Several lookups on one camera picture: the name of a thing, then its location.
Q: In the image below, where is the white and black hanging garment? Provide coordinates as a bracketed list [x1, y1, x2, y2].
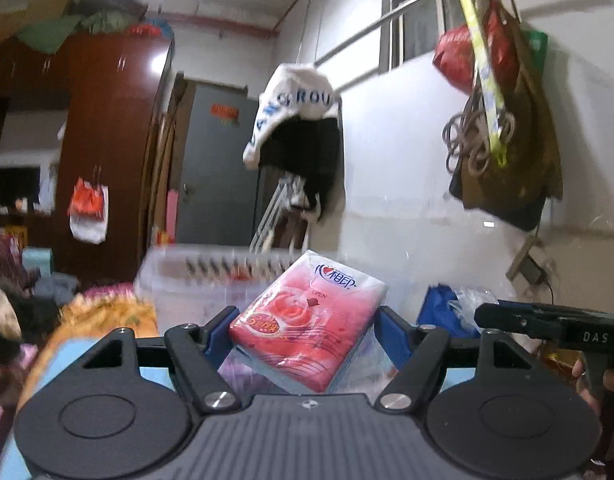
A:
[242, 62, 347, 223]

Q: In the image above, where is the white drying rack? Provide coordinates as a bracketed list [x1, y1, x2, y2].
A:
[248, 174, 309, 257]

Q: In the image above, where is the green cloth bundle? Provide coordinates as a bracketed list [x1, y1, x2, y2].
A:
[16, 14, 84, 55]

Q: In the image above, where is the yellow strap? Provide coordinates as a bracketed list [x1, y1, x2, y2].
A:
[451, 0, 508, 169]

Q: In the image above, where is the coiled rope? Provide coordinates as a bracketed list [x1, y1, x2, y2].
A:
[442, 89, 518, 177]

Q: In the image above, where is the pile of clothes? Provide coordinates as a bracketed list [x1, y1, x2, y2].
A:
[0, 237, 80, 408]

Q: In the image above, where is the grey door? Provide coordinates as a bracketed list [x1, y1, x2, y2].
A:
[176, 81, 262, 247]

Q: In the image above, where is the brown hanging bag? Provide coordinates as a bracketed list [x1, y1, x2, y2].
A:
[448, 30, 564, 232]

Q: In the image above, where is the clear bag with blue label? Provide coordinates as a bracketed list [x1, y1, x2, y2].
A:
[446, 286, 498, 328]

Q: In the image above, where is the pink tissue pack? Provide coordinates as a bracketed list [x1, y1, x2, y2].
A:
[228, 249, 389, 394]

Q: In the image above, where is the red and white plastic bag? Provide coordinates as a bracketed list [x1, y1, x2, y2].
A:
[68, 176, 109, 245]

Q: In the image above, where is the brown wooden wardrobe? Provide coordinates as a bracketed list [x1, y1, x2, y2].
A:
[0, 31, 174, 290]

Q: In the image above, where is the white perforated plastic basket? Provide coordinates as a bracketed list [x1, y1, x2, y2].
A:
[136, 244, 309, 333]

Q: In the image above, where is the red hanging plastic bag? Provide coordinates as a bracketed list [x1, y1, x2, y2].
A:
[433, 0, 518, 95]

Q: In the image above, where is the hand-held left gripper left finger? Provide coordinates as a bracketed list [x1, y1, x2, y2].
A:
[62, 305, 243, 414]

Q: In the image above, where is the window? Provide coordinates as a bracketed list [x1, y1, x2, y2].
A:
[381, 0, 488, 74]

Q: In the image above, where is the orange patterned blanket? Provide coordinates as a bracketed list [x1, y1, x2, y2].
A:
[51, 291, 161, 347]

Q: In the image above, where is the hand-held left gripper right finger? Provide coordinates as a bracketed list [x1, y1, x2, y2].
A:
[374, 305, 550, 414]

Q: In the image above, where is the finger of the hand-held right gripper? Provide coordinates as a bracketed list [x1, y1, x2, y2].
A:
[474, 301, 545, 342]

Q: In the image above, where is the grey folded bedding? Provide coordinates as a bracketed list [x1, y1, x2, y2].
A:
[80, 0, 149, 27]

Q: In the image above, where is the metal hanging rod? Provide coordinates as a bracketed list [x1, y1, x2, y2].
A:
[313, 9, 404, 67]

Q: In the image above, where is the light blue box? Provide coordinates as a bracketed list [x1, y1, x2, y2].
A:
[21, 247, 56, 282]

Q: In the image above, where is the wall power adapter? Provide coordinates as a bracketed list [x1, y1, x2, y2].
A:
[506, 236, 554, 284]

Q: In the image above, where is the blue fabric bag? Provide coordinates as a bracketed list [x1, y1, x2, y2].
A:
[416, 284, 468, 338]

